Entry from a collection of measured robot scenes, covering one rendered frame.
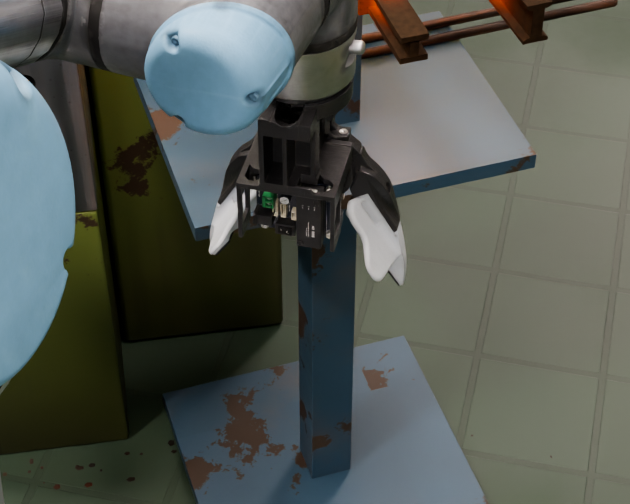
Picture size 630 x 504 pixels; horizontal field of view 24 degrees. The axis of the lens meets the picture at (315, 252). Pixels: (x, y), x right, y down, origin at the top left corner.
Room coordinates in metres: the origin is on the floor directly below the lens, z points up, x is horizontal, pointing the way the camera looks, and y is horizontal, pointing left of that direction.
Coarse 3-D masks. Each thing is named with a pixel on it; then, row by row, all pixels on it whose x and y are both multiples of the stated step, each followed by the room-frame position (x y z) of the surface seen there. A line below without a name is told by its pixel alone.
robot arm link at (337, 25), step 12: (336, 0) 0.76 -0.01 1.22; (348, 0) 0.78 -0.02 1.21; (336, 12) 0.77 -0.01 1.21; (348, 12) 0.78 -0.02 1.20; (324, 24) 0.77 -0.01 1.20; (336, 24) 0.77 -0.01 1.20; (348, 24) 0.78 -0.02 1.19; (324, 36) 0.77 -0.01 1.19; (336, 36) 0.77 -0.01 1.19; (348, 36) 0.78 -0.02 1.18; (312, 48) 0.77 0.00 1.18; (324, 48) 0.77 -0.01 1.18
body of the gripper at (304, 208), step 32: (288, 128) 0.75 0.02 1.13; (320, 128) 0.80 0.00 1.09; (256, 160) 0.79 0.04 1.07; (288, 160) 0.76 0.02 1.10; (320, 160) 0.79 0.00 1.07; (352, 160) 0.81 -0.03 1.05; (256, 192) 0.78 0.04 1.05; (288, 192) 0.75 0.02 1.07; (320, 192) 0.75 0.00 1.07; (288, 224) 0.76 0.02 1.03; (320, 224) 0.75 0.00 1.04
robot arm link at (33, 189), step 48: (0, 96) 0.38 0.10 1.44; (0, 144) 0.37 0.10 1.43; (48, 144) 0.39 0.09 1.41; (0, 192) 0.36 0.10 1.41; (48, 192) 0.39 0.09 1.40; (0, 240) 0.36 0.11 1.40; (48, 240) 0.38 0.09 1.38; (0, 288) 0.35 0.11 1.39; (48, 288) 0.37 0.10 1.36; (0, 336) 0.34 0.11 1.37; (0, 384) 0.33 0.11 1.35; (0, 480) 0.37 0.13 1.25
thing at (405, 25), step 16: (368, 0) 1.19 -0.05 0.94; (384, 0) 1.17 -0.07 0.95; (400, 0) 1.17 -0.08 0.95; (384, 16) 1.15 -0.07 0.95; (400, 16) 1.14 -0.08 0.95; (416, 16) 1.14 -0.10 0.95; (384, 32) 1.15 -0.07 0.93; (400, 32) 1.11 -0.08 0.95; (416, 32) 1.11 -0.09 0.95; (400, 48) 1.12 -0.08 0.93; (416, 48) 1.11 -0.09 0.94
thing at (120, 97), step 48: (96, 96) 1.60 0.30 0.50; (144, 144) 1.61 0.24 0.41; (144, 192) 1.61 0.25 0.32; (144, 240) 1.61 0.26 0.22; (192, 240) 1.62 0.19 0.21; (240, 240) 1.63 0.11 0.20; (144, 288) 1.61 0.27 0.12; (192, 288) 1.62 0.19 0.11; (240, 288) 1.63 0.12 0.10; (144, 336) 1.60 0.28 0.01
